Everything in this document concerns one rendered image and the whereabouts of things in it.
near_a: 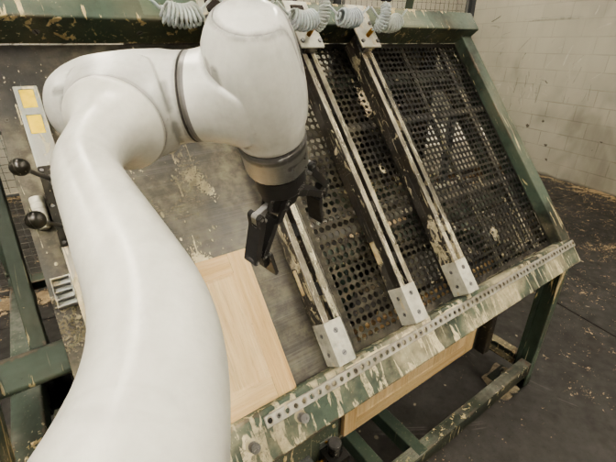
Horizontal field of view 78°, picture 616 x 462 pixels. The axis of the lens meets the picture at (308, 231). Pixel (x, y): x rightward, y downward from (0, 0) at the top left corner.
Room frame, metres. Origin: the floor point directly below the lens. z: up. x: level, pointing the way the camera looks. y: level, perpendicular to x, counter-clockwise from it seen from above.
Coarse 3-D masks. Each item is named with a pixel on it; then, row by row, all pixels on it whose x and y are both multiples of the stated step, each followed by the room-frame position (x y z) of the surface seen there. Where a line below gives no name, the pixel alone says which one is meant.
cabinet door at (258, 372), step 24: (216, 264) 0.90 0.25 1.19; (240, 264) 0.92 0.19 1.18; (216, 288) 0.85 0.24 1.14; (240, 288) 0.88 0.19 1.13; (240, 312) 0.83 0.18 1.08; (264, 312) 0.86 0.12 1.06; (240, 336) 0.79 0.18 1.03; (264, 336) 0.81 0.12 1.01; (240, 360) 0.75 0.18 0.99; (264, 360) 0.77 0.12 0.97; (240, 384) 0.71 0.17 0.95; (264, 384) 0.72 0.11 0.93; (288, 384) 0.75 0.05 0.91; (240, 408) 0.67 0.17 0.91
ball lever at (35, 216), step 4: (32, 212) 0.71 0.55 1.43; (36, 212) 0.71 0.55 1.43; (40, 212) 0.72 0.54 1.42; (28, 216) 0.70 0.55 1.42; (32, 216) 0.70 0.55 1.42; (36, 216) 0.70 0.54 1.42; (40, 216) 0.71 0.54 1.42; (44, 216) 0.71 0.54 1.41; (24, 220) 0.70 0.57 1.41; (28, 220) 0.69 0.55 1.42; (32, 220) 0.69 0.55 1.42; (36, 220) 0.70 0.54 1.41; (40, 220) 0.70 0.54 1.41; (44, 220) 0.71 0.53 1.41; (28, 224) 0.69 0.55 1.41; (32, 224) 0.69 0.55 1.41; (36, 224) 0.69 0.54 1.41; (40, 224) 0.70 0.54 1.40; (44, 224) 0.71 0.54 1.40; (48, 224) 0.73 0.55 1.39; (52, 224) 0.75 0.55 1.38; (56, 224) 0.76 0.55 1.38; (60, 224) 0.77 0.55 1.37; (32, 228) 0.70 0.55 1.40; (36, 228) 0.70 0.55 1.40; (64, 232) 0.78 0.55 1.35
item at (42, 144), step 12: (36, 96) 0.99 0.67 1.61; (24, 108) 0.96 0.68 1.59; (36, 108) 0.97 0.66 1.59; (24, 120) 0.94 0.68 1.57; (48, 132) 0.94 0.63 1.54; (36, 144) 0.91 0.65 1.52; (48, 144) 0.92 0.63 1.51; (36, 156) 0.89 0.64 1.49; (48, 156) 0.90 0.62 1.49; (72, 264) 0.75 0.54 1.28; (72, 276) 0.73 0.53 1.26; (84, 312) 0.69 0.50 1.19
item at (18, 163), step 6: (12, 162) 0.76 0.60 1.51; (18, 162) 0.76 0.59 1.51; (24, 162) 0.77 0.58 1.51; (12, 168) 0.75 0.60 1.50; (18, 168) 0.76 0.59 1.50; (24, 168) 0.76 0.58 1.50; (30, 168) 0.78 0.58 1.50; (18, 174) 0.76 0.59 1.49; (24, 174) 0.76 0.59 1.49; (36, 174) 0.81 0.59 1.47; (42, 174) 0.82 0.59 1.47; (48, 180) 0.84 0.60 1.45
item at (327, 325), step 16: (224, 0) 1.41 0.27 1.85; (288, 224) 1.01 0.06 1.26; (288, 240) 0.99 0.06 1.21; (304, 240) 1.00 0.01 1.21; (288, 256) 0.99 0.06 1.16; (304, 256) 0.99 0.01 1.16; (304, 272) 0.93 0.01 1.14; (320, 272) 0.95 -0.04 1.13; (304, 288) 0.92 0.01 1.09; (320, 288) 0.92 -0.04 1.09; (304, 304) 0.92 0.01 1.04; (320, 304) 0.88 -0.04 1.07; (320, 320) 0.86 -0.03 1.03; (336, 320) 0.87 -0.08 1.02; (320, 336) 0.86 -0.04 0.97; (336, 336) 0.84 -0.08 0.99; (336, 352) 0.81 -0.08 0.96; (352, 352) 0.82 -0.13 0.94
